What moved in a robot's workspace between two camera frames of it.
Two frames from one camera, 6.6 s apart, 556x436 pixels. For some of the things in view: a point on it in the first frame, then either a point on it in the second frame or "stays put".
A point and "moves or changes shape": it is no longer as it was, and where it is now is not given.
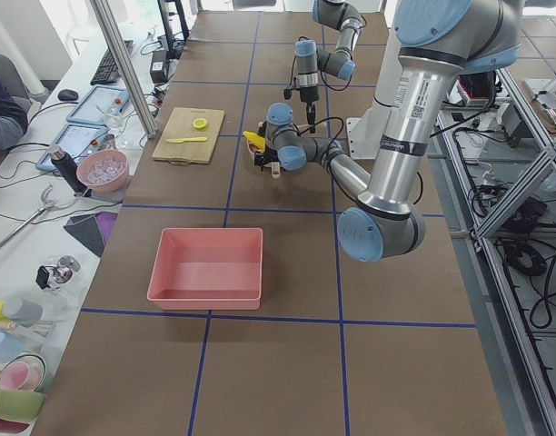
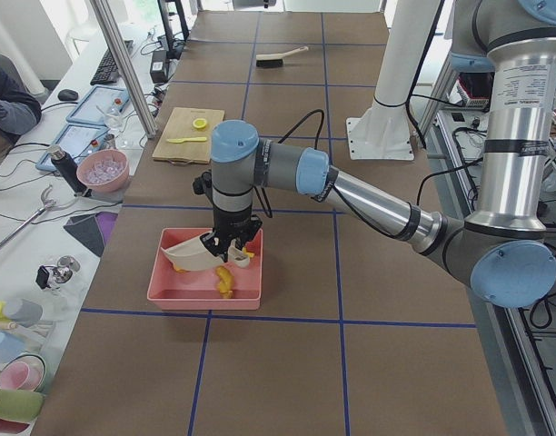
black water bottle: x=65 y=161 stays put
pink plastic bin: x=215 y=269 stays put
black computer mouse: x=68 y=94 stays put
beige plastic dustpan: x=274 y=165 moves or changes shape
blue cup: x=4 y=347 stays put
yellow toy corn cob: x=256 y=141 moves or changes shape
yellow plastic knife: x=179 y=141 stays put
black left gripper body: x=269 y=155 -> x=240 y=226
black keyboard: x=107 y=72 stays put
